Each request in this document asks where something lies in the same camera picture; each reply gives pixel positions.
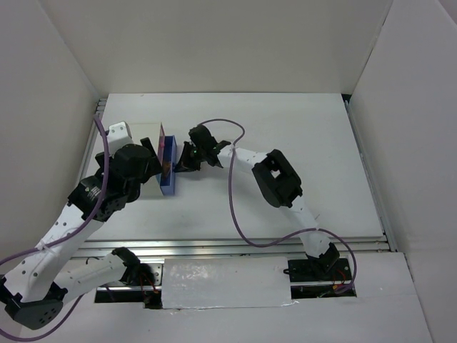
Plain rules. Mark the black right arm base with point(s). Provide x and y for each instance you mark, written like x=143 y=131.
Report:
x=304 y=270

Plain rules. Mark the white drawer cabinet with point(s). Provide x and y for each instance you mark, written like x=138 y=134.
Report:
x=139 y=131

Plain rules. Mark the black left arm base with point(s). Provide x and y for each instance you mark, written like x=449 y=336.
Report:
x=142 y=287

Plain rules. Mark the long brown eyeshadow palette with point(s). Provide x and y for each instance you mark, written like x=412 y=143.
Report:
x=166 y=172

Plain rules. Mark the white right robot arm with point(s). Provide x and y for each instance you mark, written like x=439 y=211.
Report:
x=278 y=182

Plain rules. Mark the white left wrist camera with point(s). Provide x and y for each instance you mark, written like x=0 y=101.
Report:
x=118 y=135

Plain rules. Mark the aluminium frame rail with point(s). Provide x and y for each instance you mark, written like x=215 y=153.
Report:
x=188 y=248

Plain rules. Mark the pink drawer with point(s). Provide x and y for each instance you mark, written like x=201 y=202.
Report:
x=161 y=143

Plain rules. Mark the purple blue drawer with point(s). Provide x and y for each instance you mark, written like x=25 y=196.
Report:
x=168 y=189

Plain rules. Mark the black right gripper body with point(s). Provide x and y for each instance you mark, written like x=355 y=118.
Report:
x=200 y=151

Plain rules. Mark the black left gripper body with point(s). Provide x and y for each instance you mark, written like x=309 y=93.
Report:
x=153 y=168

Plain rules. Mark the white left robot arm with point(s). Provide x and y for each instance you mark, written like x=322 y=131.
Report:
x=36 y=290

